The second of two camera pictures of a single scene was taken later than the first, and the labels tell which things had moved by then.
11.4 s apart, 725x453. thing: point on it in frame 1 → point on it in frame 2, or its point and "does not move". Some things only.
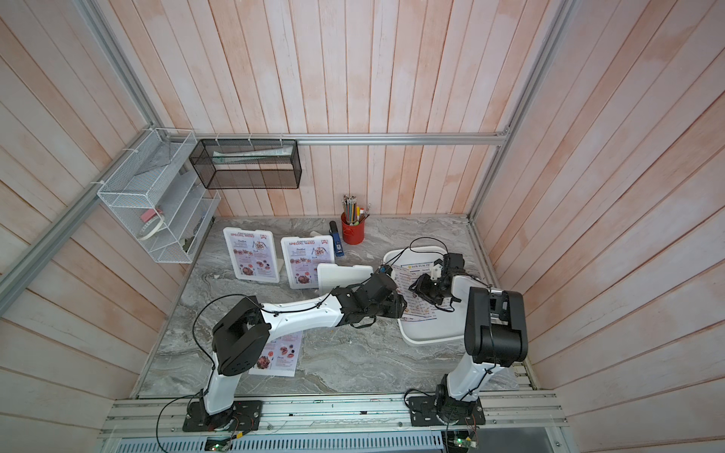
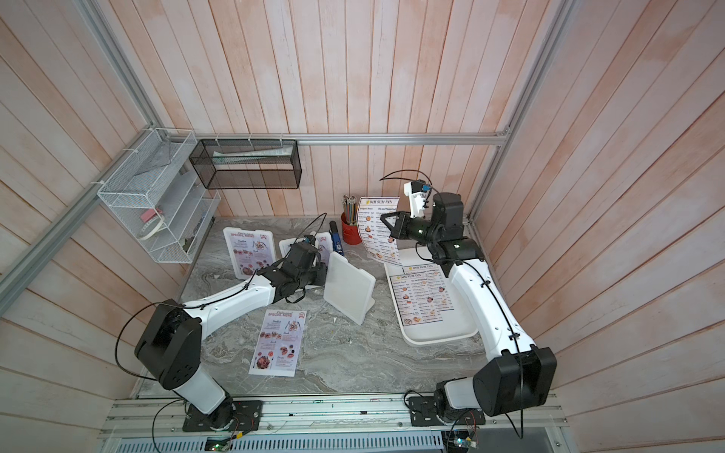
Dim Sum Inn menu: [405, 276] → [376, 235]
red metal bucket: [352, 234] does not move
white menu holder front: [330, 276] does not move
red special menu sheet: [279, 357] does not move
